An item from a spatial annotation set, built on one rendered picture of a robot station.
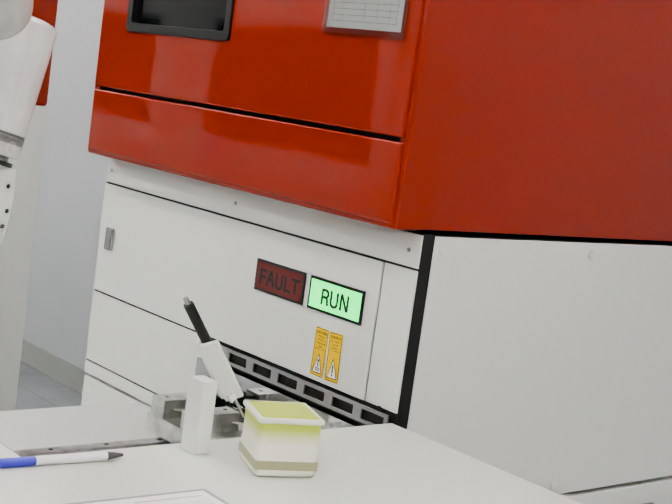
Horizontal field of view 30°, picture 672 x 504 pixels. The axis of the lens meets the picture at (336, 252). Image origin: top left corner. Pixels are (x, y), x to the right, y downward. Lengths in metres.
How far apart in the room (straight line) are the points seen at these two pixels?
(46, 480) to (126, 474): 0.09
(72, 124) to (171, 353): 3.47
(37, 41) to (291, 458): 0.53
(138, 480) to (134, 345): 0.89
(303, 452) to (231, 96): 0.69
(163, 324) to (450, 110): 0.71
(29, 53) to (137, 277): 0.84
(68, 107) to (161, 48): 3.48
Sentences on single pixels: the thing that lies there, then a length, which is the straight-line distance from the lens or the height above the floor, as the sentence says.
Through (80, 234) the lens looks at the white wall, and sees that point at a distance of 5.40.
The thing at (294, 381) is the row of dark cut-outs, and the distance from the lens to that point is 1.85.
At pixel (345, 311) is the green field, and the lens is 1.75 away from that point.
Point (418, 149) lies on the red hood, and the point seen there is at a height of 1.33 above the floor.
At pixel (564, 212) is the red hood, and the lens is 1.86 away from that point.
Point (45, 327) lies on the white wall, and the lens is 5.66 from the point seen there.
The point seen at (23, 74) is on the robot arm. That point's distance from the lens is 1.42.
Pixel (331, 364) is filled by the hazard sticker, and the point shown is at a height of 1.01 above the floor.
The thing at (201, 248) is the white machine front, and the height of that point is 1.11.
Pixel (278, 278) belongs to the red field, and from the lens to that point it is 1.87.
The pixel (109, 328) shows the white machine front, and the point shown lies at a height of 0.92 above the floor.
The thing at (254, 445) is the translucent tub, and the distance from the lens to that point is 1.39.
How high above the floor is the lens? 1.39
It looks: 7 degrees down
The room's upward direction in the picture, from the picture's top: 8 degrees clockwise
